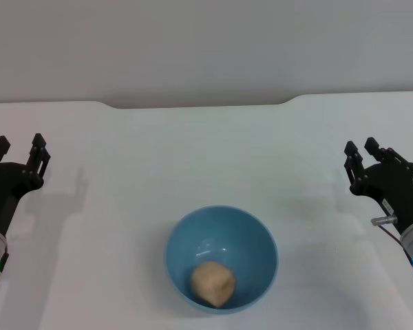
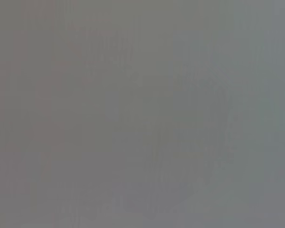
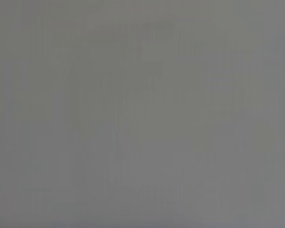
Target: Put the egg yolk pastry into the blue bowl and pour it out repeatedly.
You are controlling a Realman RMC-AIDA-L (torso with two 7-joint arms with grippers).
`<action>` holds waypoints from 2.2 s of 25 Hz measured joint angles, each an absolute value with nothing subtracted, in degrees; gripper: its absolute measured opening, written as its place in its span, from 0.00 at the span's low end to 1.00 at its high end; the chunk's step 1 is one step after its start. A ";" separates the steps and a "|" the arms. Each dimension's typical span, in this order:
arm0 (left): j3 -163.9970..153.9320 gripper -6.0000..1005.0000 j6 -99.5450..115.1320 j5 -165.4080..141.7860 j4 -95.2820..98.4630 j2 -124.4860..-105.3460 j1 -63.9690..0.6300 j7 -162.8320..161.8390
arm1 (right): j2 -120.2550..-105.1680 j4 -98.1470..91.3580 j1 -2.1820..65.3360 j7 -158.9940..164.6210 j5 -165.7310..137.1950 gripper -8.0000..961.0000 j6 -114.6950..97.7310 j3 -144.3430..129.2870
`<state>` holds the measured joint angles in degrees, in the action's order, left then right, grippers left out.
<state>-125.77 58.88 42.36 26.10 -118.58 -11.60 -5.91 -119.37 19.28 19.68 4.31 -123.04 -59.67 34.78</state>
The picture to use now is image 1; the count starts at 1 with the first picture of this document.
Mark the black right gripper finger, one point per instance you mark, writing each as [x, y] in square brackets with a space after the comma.
[352, 151]
[373, 144]

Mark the blue ceramic bowl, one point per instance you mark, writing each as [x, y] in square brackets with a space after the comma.
[223, 237]

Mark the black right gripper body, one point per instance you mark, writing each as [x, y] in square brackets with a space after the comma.
[392, 189]

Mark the beige egg yolk pastry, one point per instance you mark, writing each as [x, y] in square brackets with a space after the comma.
[211, 282]

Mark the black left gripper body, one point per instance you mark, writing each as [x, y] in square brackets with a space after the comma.
[3, 192]

